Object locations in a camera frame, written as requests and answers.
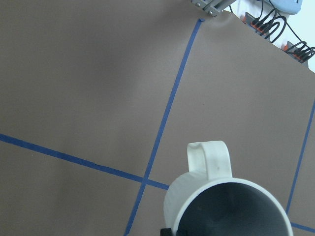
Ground black cable bundle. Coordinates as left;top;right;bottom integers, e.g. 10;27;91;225
228;0;315;64

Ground aluminium frame post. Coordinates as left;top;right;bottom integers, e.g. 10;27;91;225
190;0;236;17

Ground white ribbed mug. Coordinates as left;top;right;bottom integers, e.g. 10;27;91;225
163;141;293;236

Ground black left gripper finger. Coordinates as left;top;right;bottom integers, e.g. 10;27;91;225
160;228;173;236

